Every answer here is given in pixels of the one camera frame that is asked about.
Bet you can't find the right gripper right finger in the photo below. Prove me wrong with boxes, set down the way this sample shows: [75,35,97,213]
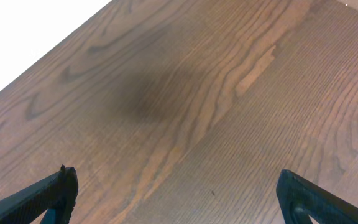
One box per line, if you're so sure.
[276,169,358,224]

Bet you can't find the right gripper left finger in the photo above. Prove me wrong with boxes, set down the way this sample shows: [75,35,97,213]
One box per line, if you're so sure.
[0,166,78,224]

